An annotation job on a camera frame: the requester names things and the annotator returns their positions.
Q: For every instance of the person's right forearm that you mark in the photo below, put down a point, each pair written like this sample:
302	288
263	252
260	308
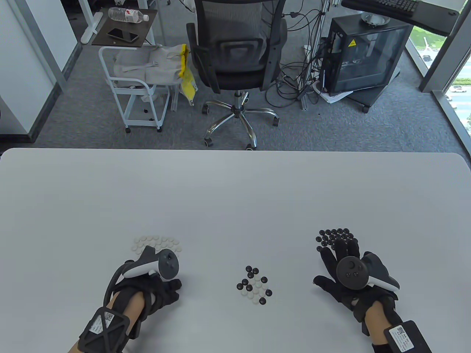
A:
377	323

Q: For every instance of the white desk leg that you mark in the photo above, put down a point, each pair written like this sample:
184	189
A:
90	31

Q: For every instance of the black cross-braced wrist module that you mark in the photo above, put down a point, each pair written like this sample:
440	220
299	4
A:
105	334

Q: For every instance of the aluminium frame post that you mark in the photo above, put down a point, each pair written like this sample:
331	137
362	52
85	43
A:
325	4

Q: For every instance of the silver bowl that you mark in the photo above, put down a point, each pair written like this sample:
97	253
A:
375	19

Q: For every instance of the black mesh office chair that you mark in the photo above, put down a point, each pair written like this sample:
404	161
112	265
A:
235	55

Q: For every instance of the black computer tower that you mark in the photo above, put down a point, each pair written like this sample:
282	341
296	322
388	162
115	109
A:
368	55

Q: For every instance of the black keyboard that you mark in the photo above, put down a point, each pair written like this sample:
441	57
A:
390	5

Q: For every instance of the person's right hand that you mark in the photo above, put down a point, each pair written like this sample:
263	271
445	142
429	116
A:
342	294

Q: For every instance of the yellow plastic bag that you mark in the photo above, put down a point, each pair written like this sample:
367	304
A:
187	81

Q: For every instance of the cluster of black go stones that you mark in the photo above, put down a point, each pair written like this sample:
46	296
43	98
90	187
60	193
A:
338	235

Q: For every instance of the white power strip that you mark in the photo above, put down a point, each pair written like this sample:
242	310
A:
306	47

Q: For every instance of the person's left hand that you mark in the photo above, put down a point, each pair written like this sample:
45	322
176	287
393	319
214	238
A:
163	292

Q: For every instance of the black and white VR controller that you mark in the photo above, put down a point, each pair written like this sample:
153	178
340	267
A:
352	274
169	264

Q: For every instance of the cluster of white go stones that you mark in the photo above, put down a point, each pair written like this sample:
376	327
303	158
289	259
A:
162	242

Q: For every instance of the white metal cart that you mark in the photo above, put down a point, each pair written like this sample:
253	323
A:
125	85

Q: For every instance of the black smartphone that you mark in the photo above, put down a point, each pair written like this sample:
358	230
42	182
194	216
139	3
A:
123	35

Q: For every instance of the clear plastic water bottle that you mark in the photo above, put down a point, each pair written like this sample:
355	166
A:
125	14

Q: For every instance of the grey fabric bag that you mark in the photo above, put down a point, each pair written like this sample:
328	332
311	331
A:
158	66

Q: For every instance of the dark rolling computer stand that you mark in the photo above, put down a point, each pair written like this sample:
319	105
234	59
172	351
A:
368	97

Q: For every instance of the black labelled wrist box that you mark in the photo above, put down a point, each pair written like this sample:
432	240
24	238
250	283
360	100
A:
408	338

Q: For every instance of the brown side table top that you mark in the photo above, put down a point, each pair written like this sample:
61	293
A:
147	33

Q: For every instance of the pile of mixed go stones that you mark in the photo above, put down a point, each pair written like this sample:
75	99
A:
262	300

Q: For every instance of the white papers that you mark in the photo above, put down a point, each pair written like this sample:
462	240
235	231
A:
333	98

